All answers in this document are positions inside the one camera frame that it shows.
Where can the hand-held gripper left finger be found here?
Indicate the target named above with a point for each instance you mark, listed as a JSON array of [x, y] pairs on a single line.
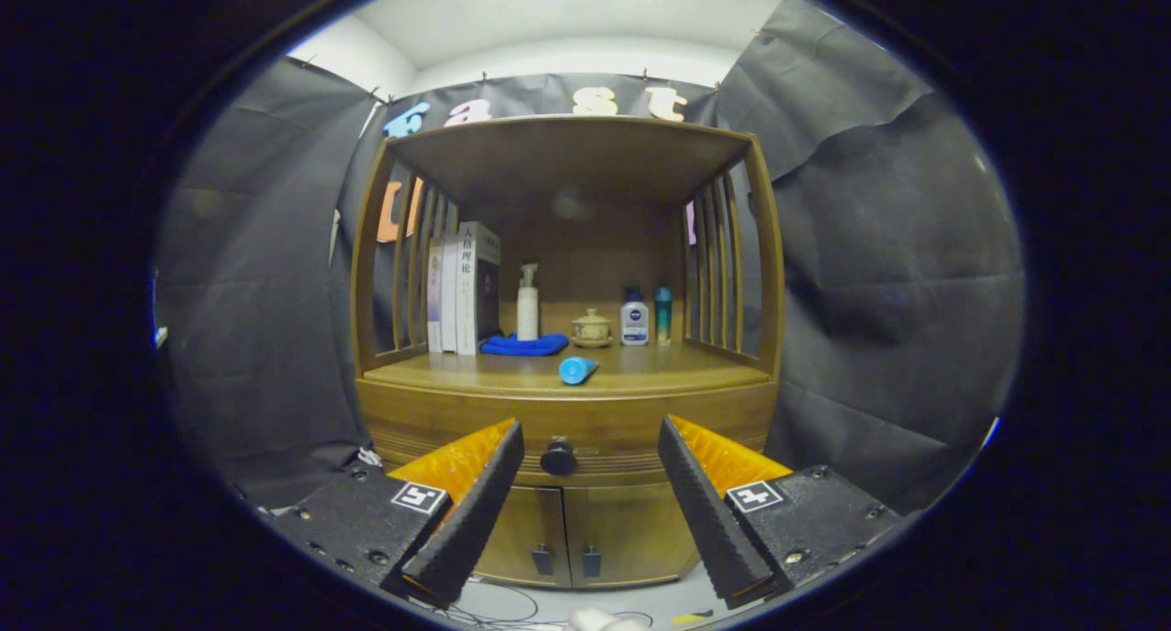
[[471, 521]]

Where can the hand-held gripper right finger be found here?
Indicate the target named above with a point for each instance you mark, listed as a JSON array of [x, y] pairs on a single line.
[[709, 521]]

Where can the wooden drawer with black knob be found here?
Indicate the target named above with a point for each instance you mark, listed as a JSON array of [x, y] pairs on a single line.
[[640, 430]]

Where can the blue cosmetic tube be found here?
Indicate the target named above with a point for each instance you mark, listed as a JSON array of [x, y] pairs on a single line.
[[576, 369]]

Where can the wooden cabinet door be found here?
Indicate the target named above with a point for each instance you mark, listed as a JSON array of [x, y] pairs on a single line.
[[631, 526], [531, 526]]

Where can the wooden countertop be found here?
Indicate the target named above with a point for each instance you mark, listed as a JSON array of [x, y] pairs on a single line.
[[668, 366]]

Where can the wooden cabinet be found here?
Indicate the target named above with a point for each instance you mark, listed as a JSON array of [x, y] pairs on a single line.
[[567, 160]]

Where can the yellow tape piece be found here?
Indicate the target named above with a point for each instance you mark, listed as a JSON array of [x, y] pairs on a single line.
[[692, 618]]

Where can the blue folded cloth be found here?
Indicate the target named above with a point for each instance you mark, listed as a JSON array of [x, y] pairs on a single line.
[[523, 346]]

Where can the white pump bottle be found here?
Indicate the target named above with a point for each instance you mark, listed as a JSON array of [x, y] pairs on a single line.
[[528, 318]]

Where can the teal bottle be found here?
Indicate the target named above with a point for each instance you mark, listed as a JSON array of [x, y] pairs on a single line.
[[662, 315]]

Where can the white bottle with blue cap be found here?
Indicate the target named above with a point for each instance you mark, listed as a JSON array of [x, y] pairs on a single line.
[[635, 323]]

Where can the beige lidded teacup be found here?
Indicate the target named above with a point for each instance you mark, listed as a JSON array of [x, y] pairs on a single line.
[[592, 329]]

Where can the white book with dark cover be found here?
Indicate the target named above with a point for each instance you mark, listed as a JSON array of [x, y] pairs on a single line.
[[467, 293]]

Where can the pale purple book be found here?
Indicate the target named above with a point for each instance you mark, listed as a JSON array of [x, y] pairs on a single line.
[[435, 293]]

